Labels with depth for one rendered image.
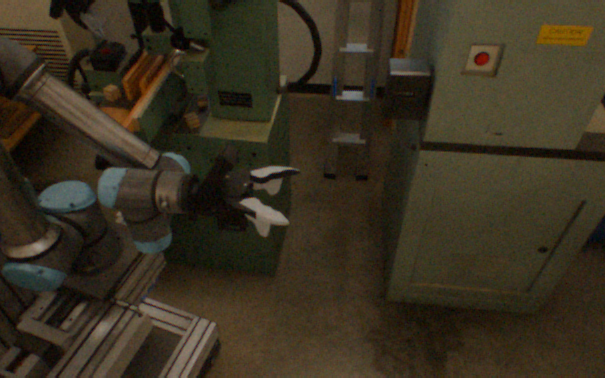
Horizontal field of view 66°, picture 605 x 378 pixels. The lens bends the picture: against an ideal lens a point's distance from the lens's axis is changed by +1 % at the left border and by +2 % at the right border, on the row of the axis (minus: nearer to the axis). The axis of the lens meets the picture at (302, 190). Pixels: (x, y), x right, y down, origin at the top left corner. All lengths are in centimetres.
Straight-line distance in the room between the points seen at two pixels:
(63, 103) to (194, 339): 110
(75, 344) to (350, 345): 112
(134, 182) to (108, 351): 56
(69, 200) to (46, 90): 31
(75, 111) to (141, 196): 22
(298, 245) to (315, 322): 42
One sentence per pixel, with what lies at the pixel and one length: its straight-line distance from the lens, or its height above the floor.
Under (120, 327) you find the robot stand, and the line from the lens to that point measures 131.
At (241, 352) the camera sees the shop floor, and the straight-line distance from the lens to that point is 203.
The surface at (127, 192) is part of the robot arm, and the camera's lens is 87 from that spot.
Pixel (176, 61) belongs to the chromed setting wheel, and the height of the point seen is 104.
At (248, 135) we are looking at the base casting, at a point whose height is 80.
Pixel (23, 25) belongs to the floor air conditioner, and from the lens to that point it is 333.
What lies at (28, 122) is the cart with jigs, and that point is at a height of 18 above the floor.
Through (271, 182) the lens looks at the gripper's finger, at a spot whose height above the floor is 121.
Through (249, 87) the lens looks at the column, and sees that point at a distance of 164.
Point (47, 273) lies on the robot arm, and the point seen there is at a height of 101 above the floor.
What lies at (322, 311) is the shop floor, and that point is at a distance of 211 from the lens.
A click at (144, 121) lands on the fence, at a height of 93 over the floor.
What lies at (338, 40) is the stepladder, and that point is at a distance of 228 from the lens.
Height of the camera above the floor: 182
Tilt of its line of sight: 45 degrees down
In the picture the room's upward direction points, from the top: straight up
